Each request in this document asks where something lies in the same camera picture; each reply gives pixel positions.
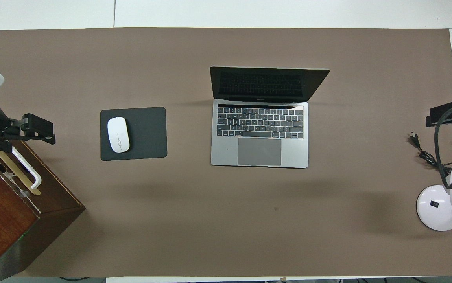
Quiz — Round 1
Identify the grey laptop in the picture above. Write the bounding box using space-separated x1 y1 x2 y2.
210 66 330 169

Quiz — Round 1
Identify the white computer mouse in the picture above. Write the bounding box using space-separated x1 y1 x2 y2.
107 117 130 153

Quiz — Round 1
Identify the white desk lamp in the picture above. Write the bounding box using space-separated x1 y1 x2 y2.
416 162 452 232

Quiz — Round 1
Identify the black mouse pad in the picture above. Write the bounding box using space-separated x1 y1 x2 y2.
100 107 168 161

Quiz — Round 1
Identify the brown table mat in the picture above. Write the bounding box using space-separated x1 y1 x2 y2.
0 28 452 277

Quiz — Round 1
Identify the white box handle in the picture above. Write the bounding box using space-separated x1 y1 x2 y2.
11 146 42 189

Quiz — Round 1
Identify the black lamp power cord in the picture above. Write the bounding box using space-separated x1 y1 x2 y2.
410 133 452 177

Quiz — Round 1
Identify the gold handle plate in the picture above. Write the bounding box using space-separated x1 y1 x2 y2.
0 149 41 196

